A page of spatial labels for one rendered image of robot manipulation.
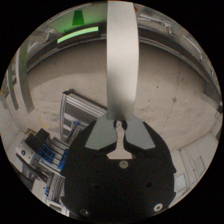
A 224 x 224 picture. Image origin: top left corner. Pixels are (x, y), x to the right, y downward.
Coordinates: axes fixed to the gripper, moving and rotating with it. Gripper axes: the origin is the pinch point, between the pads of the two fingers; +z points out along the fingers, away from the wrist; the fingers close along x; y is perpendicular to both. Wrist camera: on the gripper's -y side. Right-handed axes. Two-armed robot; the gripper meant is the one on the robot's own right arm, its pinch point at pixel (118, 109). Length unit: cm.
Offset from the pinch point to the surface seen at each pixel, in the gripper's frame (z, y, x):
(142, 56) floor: 82, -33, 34
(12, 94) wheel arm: -1.3, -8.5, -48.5
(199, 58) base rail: 11, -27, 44
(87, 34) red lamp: 11.9, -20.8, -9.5
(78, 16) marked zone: 5.7, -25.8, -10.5
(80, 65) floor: 82, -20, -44
